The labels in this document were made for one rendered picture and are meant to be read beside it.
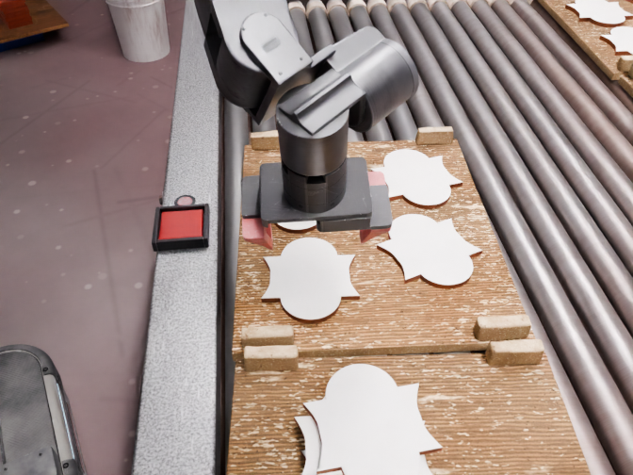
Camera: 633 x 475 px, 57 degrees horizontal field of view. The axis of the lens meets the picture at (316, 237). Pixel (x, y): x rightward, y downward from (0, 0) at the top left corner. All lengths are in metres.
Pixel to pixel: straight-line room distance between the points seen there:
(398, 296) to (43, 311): 1.55
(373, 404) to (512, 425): 0.15
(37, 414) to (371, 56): 1.27
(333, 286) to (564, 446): 0.30
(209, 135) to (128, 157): 1.63
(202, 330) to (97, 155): 2.04
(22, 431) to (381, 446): 1.11
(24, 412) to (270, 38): 1.27
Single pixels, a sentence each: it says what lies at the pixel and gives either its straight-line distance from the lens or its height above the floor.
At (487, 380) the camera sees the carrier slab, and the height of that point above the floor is 0.94.
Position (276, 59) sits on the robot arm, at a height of 1.28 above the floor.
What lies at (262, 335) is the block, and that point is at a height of 0.96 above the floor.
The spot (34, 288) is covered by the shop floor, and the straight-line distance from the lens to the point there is 2.20.
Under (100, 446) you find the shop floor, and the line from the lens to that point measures 1.76.
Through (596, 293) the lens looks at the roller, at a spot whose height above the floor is 0.92.
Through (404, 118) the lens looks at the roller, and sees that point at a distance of 1.08.
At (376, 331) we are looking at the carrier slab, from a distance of 0.70.
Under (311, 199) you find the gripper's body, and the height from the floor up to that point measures 1.16.
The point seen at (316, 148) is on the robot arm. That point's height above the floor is 1.23.
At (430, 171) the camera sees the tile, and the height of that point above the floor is 0.94.
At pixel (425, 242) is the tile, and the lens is 0.79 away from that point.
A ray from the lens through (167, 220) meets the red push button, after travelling 0.86.
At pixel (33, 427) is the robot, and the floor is 0.24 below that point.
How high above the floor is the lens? 1.49
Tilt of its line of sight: 44 degrees down
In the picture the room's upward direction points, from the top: straight up
